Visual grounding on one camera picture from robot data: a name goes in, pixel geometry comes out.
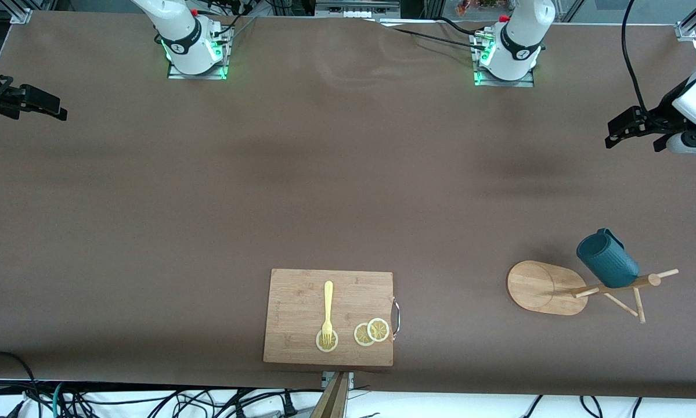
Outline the teal mug yellow inside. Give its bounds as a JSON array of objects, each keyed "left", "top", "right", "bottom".
[{"left": 576, "top": 228, "right": 640, "bottom": 290}]

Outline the wooden cup rack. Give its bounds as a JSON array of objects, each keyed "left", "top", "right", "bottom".
[{"left": 506, "top": 260, "right": 679, "bottom": 325}]

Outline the orange plastic item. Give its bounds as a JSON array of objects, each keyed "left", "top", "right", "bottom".
[{"left": 456, "top": 0, "right": 499, "bottom": 15}]

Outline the large table cover sheet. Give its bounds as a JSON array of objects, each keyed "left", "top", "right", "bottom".
[{"left": 0, "top": 10, "right": 696, "bottom": 401}]

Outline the grey power strip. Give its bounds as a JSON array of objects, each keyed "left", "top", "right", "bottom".
[{"left": 316, "top": 0, "right": 401, "bottom": 18}]

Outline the yellow plastic fork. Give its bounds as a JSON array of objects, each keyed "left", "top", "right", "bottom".
[{"left": 321, "top": 281, "right": 334, "bottom": 347}]

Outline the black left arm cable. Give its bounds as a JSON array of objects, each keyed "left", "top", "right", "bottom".
[{"left": 622, "top": 0, "right": 653, "bottom": 116}]

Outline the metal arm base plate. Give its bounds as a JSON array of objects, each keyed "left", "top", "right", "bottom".
[
  {"left": 168, "top": 23, "right": 232, "bottom": 80},
  {"left": 473, "top": 29, "right": 535, "bottom": 88}
]

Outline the wooden cutting board metal handle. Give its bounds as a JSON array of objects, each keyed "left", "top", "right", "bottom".
[{"left": 262, "top": 268, "right": 401, "bottom": 367}]

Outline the wooden post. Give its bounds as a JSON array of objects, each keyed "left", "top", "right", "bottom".
[{"left": 310, "top": 372, "right": 349, "bottom": 418}]

